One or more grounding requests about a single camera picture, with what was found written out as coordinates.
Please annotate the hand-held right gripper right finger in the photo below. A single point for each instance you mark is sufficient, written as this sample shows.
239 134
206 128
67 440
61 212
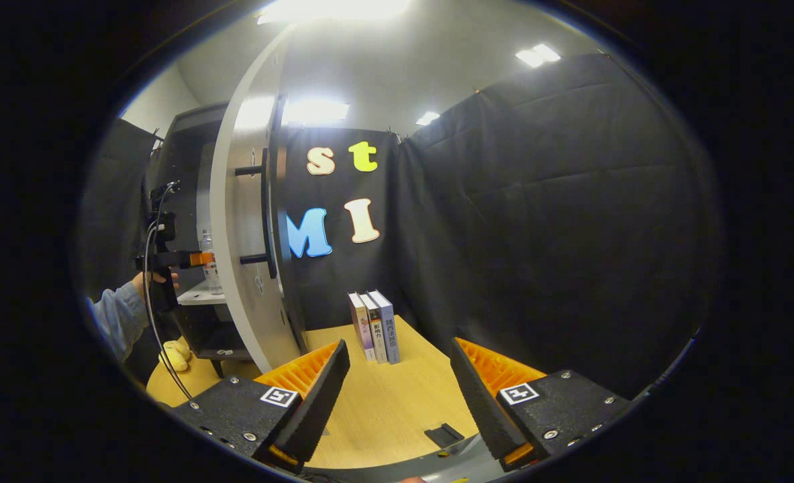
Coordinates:
480 402

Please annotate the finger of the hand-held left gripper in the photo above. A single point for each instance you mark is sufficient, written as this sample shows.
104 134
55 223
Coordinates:
202 259

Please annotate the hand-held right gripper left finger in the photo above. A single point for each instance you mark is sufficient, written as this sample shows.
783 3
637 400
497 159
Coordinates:
319 402

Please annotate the clear plastic bottle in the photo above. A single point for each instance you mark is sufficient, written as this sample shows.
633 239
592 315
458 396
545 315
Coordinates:
212 275

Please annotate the white cabinet door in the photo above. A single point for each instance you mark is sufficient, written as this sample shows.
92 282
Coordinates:
235 221

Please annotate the dark grey cabinet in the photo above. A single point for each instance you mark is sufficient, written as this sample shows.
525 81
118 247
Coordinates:
188 134

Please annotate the white cabinet shelf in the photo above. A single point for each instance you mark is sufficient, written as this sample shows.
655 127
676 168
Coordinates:
195 295

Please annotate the white spine book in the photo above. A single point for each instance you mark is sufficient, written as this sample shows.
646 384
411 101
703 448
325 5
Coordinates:
376 335

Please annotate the cream plush toy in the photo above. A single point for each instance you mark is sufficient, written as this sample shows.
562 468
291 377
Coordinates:
176 355

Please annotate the blue grey book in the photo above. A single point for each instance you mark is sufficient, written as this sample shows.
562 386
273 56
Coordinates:
391 332

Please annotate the black backdrop cloth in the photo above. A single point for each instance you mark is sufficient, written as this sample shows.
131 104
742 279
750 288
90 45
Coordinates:
537 201

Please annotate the large ceiling light panel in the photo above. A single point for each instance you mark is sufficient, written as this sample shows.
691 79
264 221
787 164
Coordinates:
336 9

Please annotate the small black bracket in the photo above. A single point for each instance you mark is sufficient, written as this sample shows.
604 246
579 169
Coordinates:
445 435

